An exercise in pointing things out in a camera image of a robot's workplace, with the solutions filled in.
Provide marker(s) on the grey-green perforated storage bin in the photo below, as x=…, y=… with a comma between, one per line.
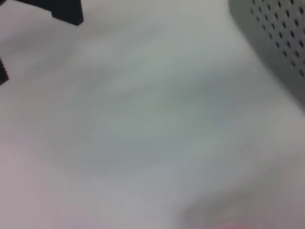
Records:
x=278, y=35

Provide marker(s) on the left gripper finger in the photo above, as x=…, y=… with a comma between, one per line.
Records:
x=64, y=10
x=3, y=72

